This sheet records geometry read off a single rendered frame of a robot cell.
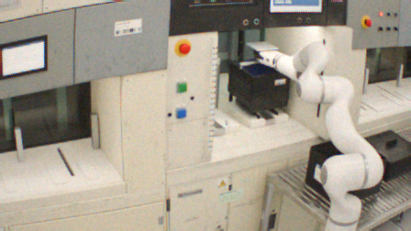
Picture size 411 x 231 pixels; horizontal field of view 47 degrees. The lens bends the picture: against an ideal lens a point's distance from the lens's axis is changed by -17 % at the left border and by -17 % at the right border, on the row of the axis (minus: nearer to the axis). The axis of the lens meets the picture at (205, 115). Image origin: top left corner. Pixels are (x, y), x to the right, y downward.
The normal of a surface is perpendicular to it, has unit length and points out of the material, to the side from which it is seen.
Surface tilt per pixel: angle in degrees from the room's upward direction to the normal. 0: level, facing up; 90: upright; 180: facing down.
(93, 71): 90
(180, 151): 90
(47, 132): 90
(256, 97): 94
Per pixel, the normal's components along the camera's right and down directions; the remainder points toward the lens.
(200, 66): 0.47, 0.36
